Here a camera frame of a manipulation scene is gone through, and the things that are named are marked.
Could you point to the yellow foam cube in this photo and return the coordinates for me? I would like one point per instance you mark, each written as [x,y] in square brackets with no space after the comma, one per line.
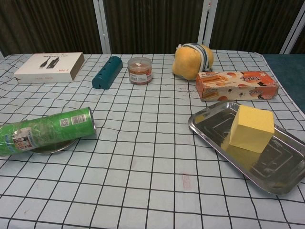
[252,128]

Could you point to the green chips can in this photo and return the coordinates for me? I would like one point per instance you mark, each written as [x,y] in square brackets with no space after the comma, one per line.
[47,131]

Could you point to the clear jar with red contents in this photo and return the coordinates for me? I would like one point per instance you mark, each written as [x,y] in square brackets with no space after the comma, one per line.
[140,71]

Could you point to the checked light blue tablecloth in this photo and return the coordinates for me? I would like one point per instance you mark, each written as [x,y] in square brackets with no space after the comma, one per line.
[143,167]

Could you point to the teal plastic holder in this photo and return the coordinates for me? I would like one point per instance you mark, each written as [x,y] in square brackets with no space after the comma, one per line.
[107,72]

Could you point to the yellow plush toy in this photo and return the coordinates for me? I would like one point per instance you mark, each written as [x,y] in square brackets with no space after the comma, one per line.
[188,63]

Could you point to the rectangular steel tray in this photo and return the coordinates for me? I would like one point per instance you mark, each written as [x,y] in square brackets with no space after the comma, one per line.
[214,126]

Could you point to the orange snack box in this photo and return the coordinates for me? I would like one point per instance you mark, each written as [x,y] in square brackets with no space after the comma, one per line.
[238,86]

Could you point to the round steel plate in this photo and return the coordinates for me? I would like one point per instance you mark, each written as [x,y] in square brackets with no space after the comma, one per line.
[56,149]

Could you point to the white flat product box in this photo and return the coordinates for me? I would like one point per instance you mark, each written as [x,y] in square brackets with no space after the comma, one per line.
[47,66]

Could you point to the white screen frame post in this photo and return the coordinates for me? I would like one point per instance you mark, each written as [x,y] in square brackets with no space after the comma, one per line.
[291,33]
[207,21]
[103,26]

